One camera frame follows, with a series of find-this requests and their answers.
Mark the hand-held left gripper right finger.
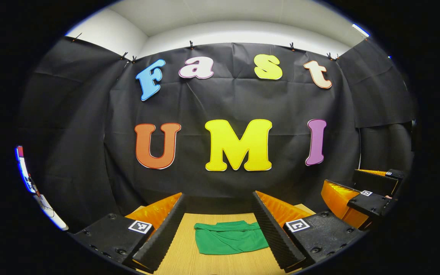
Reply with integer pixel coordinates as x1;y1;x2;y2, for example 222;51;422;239
252;190;366;273

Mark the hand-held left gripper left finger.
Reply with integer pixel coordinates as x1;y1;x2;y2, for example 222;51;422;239
69;193;187;274

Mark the green T-shirt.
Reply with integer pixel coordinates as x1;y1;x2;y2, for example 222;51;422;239
194;220;269;255

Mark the black backdrop cloth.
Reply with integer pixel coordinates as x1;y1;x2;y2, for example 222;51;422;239
16;36;417;233

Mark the row of black cloth clips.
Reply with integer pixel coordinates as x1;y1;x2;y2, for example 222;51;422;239
71;32;340;62

